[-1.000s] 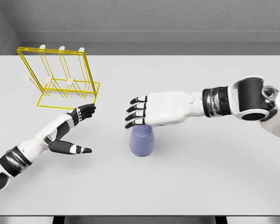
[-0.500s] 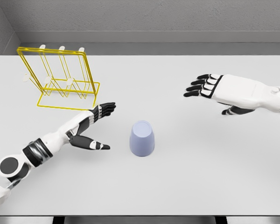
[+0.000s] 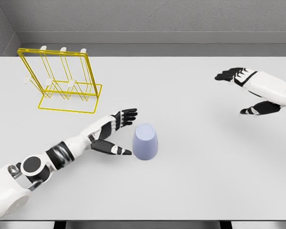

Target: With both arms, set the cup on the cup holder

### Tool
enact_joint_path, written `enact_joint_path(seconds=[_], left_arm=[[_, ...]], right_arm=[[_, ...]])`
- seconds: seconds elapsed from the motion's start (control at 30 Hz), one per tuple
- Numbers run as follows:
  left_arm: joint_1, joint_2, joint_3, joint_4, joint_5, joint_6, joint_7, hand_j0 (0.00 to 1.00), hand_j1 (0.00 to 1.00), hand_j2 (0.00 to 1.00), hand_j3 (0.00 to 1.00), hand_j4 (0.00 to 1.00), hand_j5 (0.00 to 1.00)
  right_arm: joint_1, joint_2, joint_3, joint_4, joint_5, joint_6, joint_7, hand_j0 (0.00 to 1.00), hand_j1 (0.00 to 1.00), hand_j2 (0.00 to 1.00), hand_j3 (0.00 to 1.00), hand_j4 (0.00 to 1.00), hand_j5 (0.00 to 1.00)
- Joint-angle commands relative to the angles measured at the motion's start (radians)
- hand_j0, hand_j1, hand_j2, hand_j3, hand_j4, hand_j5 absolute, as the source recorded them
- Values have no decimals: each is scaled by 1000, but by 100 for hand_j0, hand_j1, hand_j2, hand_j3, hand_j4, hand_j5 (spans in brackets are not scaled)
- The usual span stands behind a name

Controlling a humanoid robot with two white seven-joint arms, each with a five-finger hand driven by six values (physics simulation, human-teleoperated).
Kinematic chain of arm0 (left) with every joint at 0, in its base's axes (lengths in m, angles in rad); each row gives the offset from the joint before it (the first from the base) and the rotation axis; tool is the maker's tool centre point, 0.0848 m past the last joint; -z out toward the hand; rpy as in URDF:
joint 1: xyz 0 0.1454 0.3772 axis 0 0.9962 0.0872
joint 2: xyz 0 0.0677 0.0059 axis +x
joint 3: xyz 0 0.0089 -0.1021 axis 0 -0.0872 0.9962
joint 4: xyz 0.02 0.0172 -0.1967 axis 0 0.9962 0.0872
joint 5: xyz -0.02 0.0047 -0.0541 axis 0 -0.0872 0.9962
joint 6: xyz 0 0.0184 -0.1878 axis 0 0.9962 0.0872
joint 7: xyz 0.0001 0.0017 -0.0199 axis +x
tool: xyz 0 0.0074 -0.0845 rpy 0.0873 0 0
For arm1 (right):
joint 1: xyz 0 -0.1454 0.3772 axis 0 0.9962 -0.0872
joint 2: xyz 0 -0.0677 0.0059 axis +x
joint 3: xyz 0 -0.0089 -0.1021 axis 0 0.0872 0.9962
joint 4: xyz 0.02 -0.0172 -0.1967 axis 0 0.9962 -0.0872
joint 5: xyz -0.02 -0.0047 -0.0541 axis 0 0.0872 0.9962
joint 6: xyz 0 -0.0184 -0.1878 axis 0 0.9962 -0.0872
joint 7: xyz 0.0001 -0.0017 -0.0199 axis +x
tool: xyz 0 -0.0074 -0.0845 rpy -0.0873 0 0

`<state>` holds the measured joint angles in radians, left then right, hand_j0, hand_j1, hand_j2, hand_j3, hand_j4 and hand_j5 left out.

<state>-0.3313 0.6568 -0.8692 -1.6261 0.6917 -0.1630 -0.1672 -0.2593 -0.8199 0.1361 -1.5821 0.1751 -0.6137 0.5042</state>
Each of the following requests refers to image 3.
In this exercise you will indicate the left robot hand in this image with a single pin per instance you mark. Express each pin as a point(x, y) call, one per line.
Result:
point(102, 132)

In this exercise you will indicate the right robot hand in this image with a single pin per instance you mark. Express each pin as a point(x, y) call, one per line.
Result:
point(257, 83)

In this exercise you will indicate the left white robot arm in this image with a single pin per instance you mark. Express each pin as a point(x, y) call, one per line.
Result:
point(38, 167)

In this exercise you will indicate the lavender cup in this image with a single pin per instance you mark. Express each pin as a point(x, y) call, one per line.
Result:
point(145, 142)

